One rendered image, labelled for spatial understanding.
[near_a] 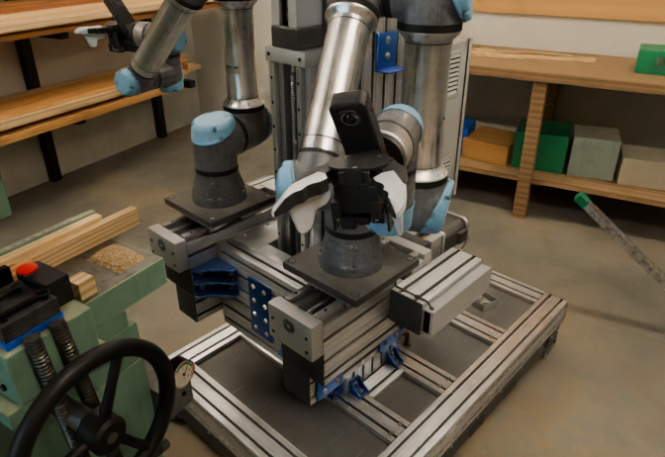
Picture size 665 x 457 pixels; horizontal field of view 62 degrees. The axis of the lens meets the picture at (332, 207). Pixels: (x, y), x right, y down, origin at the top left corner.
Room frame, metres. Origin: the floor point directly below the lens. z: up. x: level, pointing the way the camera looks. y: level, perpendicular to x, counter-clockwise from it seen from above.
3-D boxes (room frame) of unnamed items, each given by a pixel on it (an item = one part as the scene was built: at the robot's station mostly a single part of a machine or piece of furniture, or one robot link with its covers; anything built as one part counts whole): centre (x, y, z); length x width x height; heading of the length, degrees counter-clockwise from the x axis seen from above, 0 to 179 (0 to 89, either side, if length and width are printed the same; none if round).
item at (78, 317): (0.68, 0.47, 0.91); 0.15 x 0.14 x 0.09; 149
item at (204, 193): (1.42, 0.32, 0.87); 0.15 x 0.15 x 0.10
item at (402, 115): (0.79, -0.09, 1.21); 0.11 x 0.08 x 0.09; 163
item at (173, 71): (1.64, 0.49, 1.11); 0.11 x 0.08 x 0.11; 151
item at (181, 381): (0.89, 0.32, 0.65); 0.06 x 0.04 x 0.08; 149
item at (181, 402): (0.93, 0.38, 0.58); 0.12 x 0.08 x 0.08; 59
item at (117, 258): (0.95, 0.43, 0.91); 0.10 x 0.07 x 0.02; 59
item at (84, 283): (0.83, 0.45, 0.92); 0.03 x 0.03 x 0.03; 60
